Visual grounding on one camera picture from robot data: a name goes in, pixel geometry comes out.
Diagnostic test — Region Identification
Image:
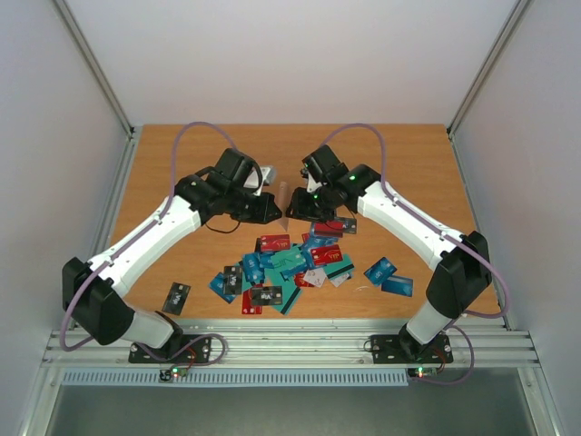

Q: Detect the blue VIP card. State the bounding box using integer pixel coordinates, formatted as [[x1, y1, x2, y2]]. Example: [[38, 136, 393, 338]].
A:
[[242, 253, 265, 282]]

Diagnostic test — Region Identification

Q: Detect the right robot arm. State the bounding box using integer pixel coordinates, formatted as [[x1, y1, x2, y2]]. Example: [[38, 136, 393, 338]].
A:
[[286, 144, 492, 362]]

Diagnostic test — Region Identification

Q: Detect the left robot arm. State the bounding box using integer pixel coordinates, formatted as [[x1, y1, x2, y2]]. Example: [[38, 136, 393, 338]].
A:
[[61, 148, 282, 362]]

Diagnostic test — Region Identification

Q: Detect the red card upper right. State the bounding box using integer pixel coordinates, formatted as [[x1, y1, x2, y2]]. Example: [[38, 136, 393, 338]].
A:
[[311, 221, 344, 238]]

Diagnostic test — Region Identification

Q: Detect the red VIP card upper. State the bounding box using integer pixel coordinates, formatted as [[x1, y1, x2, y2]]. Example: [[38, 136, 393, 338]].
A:
[[259, 234, 291, 253]]

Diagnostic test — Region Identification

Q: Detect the red vip card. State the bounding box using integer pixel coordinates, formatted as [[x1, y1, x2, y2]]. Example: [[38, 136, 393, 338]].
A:
[[310, 244, 343, 267], [259, 234, 291, 253]]

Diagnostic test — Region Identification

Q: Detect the red VIP card centre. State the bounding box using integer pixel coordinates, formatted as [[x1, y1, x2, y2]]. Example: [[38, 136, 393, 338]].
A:
[[310, 244, 343, 267]]

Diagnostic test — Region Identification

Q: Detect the teal VIP card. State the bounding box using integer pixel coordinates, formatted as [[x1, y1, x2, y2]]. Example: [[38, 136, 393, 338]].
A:
[[271, 246, 308, 279]]

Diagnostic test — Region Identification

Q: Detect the white card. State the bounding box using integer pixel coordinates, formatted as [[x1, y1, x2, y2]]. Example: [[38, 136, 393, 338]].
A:
[[303, 268, 327, 288]]

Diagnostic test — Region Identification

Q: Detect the black VIP card left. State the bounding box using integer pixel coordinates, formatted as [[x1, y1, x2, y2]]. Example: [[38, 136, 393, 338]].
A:
[[223, 265, 243, 295]]

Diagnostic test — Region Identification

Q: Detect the teal card magnetic stripe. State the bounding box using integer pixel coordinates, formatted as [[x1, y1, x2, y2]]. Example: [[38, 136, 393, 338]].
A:
[[272, 282, 301, 315]]

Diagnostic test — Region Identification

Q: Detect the blue card left bottom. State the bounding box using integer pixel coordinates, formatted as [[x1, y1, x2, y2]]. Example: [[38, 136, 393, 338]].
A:
[[209, 272, 236, 304]]

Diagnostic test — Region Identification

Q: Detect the black card on red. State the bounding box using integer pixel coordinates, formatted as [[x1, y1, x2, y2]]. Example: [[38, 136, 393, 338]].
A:
[[249, 286, 283, 306]]

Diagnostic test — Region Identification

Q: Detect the red card bottom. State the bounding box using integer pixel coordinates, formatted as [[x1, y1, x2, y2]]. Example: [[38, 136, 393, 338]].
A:
[[241, 291, 262, 315]]

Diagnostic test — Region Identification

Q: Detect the black card lone left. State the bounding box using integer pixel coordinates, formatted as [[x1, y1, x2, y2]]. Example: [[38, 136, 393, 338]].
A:
[[162, 282, 191, 315]]

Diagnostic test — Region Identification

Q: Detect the blue card far right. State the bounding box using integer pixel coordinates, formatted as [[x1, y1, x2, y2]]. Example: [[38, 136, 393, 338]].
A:
[[381, 275, 414, 297]]

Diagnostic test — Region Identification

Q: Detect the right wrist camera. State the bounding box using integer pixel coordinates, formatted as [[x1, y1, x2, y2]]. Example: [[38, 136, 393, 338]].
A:
[[300, 167, 321, 194]]

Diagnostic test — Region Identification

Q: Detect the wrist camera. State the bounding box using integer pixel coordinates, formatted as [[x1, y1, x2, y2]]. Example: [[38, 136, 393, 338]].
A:
[[300, 167, 321, 194], [243, 165, 277, 196]]

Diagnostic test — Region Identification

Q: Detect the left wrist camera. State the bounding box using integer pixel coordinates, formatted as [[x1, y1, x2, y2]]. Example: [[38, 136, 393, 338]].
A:
[[243, 165, 277, 196]]

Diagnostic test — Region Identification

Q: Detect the left base plate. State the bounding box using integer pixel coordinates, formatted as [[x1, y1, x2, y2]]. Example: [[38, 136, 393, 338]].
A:
[[128, 334, 212, 364]]

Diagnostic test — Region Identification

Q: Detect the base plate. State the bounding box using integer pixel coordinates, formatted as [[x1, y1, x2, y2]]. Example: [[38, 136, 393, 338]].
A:
[[128, 334, 212, 364], [369, 334, 454, 364]]

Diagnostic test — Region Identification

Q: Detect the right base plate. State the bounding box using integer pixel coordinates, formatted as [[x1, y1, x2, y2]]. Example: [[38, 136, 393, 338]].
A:
[[369, 334, 454, 364]]

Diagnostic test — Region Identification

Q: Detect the blue slotted cable duct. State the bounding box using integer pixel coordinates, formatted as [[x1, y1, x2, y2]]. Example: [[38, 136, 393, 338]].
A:
[[62, 368, 409, 388]]

